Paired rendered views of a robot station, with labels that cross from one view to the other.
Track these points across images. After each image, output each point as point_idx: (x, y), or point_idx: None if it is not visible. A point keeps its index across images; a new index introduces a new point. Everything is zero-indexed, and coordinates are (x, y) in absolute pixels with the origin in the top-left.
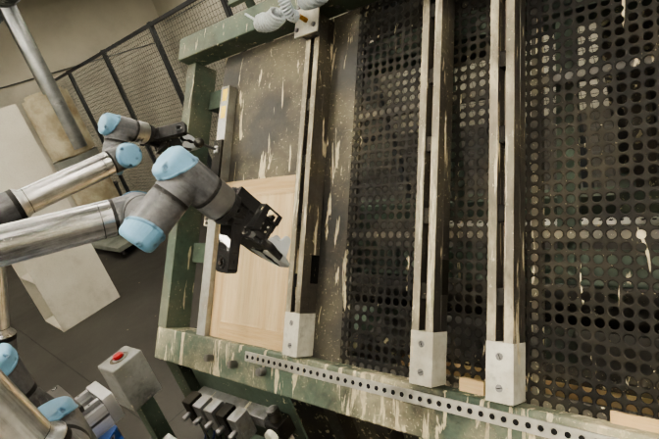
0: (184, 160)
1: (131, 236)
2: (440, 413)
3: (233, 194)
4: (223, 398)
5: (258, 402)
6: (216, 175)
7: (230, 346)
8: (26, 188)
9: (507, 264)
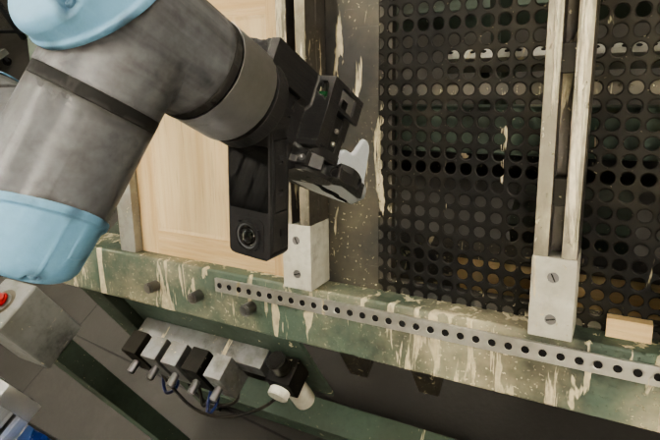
0: None
1: (0, 261)
2: (579, 372)
3: (272, 65)
4: (185, 336)
5: (244, 341)
6: (222, 14)
7: (187, 269)
8: None
9: None
